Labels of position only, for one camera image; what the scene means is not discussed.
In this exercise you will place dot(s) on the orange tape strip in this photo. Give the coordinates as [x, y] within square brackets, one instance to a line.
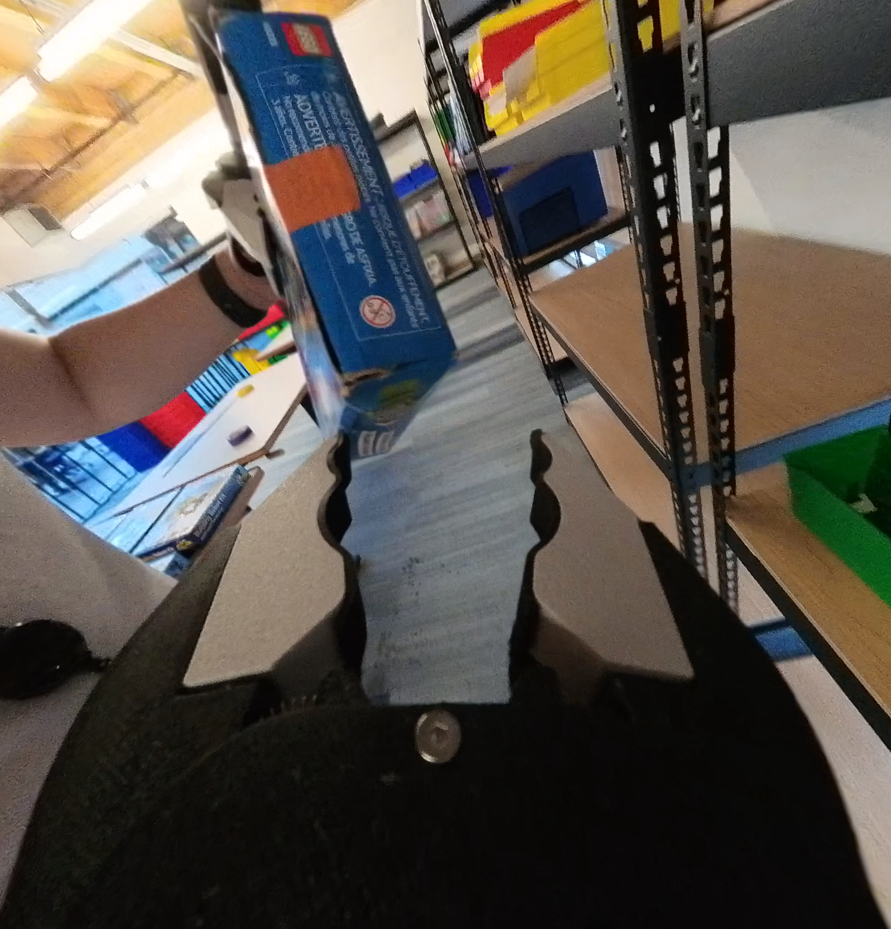
[315, 189]

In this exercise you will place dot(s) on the person's left forearm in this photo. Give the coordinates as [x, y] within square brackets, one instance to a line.
[112, 363]

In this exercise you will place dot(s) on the large blue crate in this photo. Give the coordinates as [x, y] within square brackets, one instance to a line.
[554, 203]

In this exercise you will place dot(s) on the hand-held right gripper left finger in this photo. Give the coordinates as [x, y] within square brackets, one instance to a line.
[271, 595]

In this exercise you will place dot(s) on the green plastic bin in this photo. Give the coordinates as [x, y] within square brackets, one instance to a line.
[838, 508]

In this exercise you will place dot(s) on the black metal rack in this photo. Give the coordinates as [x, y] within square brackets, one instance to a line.
[656, 218]

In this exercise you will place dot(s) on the small blue toy box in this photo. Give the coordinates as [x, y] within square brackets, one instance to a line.
[358, 262]

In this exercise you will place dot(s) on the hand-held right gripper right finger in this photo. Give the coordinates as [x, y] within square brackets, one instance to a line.
[612, 595]

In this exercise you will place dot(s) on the black badge reel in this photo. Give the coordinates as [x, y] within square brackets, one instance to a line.
[32, 661]

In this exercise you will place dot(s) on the blue flat box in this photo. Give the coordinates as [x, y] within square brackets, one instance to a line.
[199, 508]

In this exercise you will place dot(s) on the red yellow storage bins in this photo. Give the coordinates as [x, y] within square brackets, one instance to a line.
[562, 51]

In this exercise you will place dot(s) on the person's left hand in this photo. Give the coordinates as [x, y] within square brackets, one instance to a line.
[254, 273]

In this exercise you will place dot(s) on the stack of blue bins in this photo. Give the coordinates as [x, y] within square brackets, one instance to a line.
[133, 443]

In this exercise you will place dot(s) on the background shelf unit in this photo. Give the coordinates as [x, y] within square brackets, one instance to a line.
[431, 203]

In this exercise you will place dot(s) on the black wristband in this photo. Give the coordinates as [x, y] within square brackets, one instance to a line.
[228, 298]

